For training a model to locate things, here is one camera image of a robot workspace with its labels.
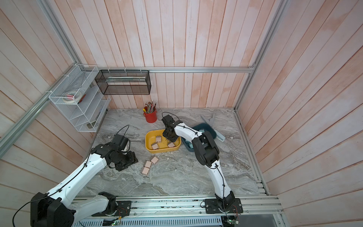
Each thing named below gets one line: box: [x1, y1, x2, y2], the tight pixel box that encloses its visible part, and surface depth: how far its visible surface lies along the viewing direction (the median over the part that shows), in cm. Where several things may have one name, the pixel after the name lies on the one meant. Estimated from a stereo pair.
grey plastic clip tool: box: [200, 114, 215, 127], surface depth 113 cm
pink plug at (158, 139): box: [155, 135, 162, 143], surface depth 100 cm
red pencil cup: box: [143, 109, 158, 124], surface depth 112 cm
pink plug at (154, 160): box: [150, 156, 159, 165], surface depth 91 cm
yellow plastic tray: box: [145, 129, 182, 154], surface depth 100 cm
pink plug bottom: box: [141, 165, 151, 175], surface depth 87 cm
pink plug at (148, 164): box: [143, 160, 152, 169], surface depth 89 cm
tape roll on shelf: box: [62, 90, 83, 104], surface depth 75 cm
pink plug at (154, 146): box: [151, 142, 159, 150], surface depth 97 cm
